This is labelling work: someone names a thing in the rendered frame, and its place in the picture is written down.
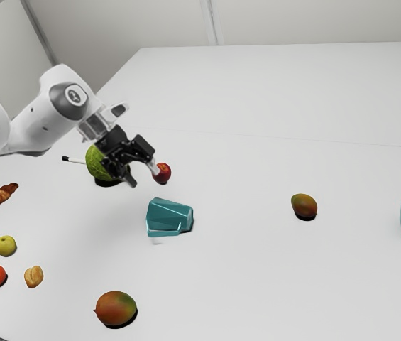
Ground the small red-green mango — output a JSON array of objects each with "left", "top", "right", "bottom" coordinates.
[{"left": 290, "top": 193, "right": 319, "bottom": 218}]

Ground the white pen with black cap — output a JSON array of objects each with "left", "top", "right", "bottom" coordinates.
[{"left": 61, "top": 155, "right": 87, "bottom": 166}]

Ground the green melon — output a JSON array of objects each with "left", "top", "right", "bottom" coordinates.
[{"left": 85, "top": 143, "right": 131, "bottom": 182}]

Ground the teal faceted mug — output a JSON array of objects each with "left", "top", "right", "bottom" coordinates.
[{"left": 145, "top": 197, "right": 195, "bottom": 238}]

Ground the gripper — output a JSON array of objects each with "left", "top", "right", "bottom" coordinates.
[{"left": 96, "top": 124, "right": 160, "bottom": 189}]

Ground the small bread roll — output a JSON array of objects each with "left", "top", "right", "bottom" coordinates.
[{"left": 23, "top": 265, "right": 45, "bottom": 289}]

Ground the red apple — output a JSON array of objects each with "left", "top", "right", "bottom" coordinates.
[{"left": 153, "top": 162, "right": 172, "bottom": 185}]

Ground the green apple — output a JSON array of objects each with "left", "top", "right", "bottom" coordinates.
[{"left": 0, "top": 234, "right": 18, "bottom": 258}]

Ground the large red-green mango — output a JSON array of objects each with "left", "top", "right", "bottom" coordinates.
[{"left": 93, "top": 290, "right": 138, "bottom": 326}]

